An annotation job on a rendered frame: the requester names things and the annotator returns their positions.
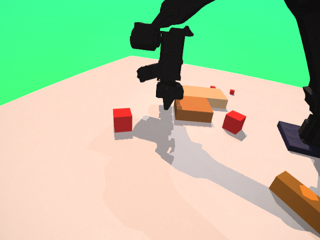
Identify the tan rectangular board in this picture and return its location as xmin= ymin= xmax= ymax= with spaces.
xmin=182 ymin=85 xmax=228 ymax=109

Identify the brown rectangular bar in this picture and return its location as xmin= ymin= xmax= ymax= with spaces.
xmin=269 ymin=171 xmax=320 ymax=234

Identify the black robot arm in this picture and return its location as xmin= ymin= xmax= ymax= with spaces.
xmin=129 ymin=0 xmax=320 ymax=148

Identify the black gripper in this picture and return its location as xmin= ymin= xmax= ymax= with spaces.
xmin=155 ymin=53 xmax=184 ymax=110

